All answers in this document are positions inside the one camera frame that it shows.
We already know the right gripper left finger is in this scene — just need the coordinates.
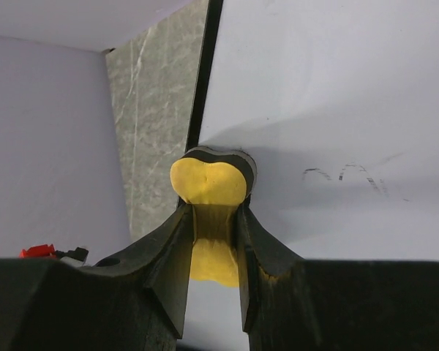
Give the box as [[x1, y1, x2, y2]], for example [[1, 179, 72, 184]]
[[0, 205, 194, 350]]

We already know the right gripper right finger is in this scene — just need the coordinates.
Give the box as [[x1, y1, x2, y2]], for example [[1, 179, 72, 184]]
[[236, 203, 439, 350]]

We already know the yellow bone-shaped eraser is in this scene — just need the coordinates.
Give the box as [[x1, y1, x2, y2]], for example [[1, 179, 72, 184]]
[[170, 146, 257, 287]]

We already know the small white whiteboard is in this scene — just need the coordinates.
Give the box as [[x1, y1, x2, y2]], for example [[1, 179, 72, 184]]
[[184, 0, 439, 351]]

